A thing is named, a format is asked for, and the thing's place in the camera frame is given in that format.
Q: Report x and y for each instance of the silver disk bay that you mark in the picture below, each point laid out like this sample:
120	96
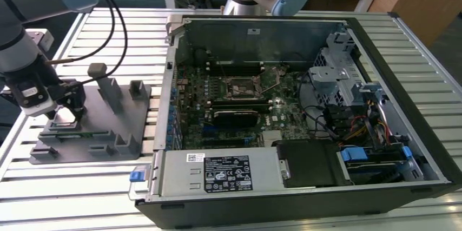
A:
415	171

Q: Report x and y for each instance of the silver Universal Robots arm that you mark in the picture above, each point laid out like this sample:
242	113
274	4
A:
17	49

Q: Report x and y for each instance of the black PC case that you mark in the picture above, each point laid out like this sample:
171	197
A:
252	212

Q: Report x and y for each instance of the silver power supply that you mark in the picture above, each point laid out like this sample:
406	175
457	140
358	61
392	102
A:
172	166

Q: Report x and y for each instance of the CPU socket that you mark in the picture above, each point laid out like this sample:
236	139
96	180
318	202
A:
239	87

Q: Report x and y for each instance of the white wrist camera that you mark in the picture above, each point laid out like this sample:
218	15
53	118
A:
36	101

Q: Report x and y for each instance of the blue case latch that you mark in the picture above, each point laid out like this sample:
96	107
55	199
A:
136	177

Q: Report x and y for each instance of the grey parts rack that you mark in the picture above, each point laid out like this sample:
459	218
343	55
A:
104	122

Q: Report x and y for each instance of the silver CPU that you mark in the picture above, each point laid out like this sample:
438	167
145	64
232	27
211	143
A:
64	118

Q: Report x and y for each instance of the black plastic shroud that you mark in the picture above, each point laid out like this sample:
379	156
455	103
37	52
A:
310	163

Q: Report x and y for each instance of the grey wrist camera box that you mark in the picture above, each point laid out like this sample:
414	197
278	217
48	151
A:
41	40

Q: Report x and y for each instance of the silver chipset heatsink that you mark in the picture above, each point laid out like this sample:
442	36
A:
272	136

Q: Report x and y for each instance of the silver metal drive cage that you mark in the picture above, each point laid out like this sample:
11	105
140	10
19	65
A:
326	76

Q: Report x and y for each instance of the blue disk carrier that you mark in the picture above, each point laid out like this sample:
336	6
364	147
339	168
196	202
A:
354	155

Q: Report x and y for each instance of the grey plastic bracket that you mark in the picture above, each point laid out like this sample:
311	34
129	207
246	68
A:
367	89

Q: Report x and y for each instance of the white case label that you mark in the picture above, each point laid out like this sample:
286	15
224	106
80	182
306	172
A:
254	31

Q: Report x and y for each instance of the blue plastic clip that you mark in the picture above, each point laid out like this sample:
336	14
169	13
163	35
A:
406	152

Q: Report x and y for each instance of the black RAM slot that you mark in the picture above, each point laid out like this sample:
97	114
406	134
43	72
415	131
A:
234	67
238	101
234	70
238	109
234	64
234	73
238	104

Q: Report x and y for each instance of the green motherboard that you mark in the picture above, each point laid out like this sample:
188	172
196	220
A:
288	117

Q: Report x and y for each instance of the black graphics card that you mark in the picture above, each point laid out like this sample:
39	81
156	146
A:
234	120

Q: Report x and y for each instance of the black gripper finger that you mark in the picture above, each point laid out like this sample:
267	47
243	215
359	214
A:
52	114
76	101

